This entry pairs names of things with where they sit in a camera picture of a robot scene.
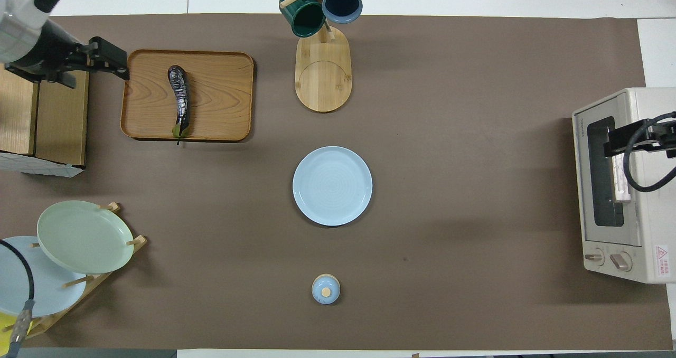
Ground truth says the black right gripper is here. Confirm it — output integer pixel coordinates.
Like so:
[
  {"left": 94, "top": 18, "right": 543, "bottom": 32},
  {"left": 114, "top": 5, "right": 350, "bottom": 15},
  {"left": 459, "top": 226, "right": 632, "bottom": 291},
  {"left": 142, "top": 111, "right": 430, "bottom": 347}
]
[{"left": 604, "top": 116, "right": 676, "bottom": 158}]

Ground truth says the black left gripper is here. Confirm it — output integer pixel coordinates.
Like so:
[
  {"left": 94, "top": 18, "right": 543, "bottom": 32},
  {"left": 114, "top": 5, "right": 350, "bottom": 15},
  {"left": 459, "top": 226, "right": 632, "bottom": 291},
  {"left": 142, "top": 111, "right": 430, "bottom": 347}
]
[{"left": 5, "top": 23, "right": 129, "bottom": 88}]

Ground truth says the glass oven door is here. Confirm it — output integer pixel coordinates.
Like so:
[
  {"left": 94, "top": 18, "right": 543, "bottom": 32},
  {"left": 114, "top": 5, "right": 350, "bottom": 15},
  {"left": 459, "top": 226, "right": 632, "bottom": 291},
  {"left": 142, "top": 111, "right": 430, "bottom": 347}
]
[{"left": 573, "top": 95, "right": 643, "bottom": 248}]

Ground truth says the dark purple eggplant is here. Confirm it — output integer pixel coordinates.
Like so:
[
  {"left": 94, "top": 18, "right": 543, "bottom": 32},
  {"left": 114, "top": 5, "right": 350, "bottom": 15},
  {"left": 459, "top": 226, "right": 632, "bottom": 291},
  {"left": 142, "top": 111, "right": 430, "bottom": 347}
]
[{"left": 167, "top": 65, "right": 192, "bottom": 146}]

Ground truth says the light blue ridged plate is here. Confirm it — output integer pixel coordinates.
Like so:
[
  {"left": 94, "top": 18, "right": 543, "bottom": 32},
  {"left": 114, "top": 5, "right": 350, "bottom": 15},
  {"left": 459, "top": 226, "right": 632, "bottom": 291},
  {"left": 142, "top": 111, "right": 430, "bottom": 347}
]
[{"left": 292, "top": 146, "right": 374, "bottom": 228}]

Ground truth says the cream toaster oven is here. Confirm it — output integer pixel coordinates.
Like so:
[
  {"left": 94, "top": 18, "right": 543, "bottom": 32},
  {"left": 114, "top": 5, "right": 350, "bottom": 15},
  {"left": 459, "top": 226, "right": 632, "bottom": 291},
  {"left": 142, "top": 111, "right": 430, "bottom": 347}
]
[{"left": 572, "top": 87, "right": 676, "bottom": 284}]

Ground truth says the wooden serving tray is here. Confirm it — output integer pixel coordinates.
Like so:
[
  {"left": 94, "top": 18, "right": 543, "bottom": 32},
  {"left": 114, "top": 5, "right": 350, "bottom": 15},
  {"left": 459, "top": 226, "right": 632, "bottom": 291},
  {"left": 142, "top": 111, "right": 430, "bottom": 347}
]
[{"left": 120, "top": 50, "right": 255, "bottom": 142}]

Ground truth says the pale green plate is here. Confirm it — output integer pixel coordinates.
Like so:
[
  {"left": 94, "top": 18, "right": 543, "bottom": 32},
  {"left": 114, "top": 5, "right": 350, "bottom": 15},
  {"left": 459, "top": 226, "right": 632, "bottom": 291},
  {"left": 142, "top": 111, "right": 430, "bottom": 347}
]
[{"left": 37, "top": 200, "right": 135, "bottom": 275}]

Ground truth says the wooden plate rack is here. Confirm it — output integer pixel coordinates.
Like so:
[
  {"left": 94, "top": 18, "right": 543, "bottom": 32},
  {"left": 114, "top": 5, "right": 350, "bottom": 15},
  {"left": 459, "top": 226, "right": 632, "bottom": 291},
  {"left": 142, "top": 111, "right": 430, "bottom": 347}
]
[{"left": 0, "top": 202, "right": 147, "bottom": 338}]

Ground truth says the dark green mug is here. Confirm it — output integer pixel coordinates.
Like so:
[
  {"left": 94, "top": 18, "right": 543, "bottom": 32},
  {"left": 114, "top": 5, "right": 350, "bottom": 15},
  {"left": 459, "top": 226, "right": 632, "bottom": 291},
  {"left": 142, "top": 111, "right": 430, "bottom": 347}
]
[{"left": 279, "top": 0, "right": 326, "bottom": 38}]

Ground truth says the brown table mat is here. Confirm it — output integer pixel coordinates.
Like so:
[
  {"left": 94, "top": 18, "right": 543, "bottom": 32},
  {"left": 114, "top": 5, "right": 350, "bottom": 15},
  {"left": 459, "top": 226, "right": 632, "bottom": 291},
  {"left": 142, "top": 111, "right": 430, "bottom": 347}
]
[{"left": 0, "top": 13, "right": 671, "bottom": 351}]

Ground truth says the wooden mug tree stand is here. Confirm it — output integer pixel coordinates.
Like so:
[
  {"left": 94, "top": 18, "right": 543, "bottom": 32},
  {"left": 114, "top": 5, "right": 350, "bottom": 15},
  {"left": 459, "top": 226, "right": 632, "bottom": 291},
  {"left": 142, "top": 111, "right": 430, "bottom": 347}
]
[{"left": 280, "top": 0, "right": 365, "bottom": 114}]

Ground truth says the light blue rack plate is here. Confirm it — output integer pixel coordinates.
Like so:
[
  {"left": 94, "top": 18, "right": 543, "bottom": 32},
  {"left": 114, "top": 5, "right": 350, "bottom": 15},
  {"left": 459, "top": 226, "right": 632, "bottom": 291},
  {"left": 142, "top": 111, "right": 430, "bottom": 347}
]
[{"left": 0, "top": 236, "right": 88, "bottom": 318}]

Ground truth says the blue mug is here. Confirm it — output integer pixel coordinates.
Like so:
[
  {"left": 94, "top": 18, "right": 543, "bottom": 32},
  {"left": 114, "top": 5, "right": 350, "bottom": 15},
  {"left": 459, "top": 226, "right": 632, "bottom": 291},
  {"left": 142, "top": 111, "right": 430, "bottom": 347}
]
[{"left": 322, "top": 0, "right": 364, "bottom": 24}]

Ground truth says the yellow plate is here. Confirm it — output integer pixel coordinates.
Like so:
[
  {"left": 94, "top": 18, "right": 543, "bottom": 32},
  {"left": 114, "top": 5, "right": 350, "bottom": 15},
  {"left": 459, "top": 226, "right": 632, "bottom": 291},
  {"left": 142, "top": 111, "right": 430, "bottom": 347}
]
[{"left": 0, "top": 312, "right": 32, "bottom": 357}]

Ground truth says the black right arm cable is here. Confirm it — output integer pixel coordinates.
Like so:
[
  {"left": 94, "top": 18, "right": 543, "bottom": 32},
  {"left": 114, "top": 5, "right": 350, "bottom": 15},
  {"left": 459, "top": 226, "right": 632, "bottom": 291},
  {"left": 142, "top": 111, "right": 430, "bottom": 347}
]
[{"left": 623, "top": 111, "right": 676, "bottom": 193}]

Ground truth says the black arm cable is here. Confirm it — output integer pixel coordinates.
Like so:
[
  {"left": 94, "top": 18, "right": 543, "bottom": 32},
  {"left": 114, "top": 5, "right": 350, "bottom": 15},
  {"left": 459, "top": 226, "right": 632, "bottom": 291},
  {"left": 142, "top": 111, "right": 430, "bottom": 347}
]
[
  {"left": 623, "top": 111, "right": 676, "bottom": 193},
  {"left": 0, "top": 239, "right": 36, "bottom": 358}
]

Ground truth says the wooden shelf with wire mesh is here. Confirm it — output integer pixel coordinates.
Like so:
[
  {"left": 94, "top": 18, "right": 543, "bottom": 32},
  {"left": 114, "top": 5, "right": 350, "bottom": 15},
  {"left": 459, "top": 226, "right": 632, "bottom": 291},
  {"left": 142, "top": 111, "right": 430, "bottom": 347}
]
[{"left": 0, "top": 65, "right": 90, "bottom": 178}]

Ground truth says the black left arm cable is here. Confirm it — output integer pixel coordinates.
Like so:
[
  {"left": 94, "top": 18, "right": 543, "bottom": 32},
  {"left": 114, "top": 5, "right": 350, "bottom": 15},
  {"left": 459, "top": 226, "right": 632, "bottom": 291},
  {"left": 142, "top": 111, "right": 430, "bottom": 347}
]
[{"left": 0, "top": 239, "right": 36, "bottom": 358}]

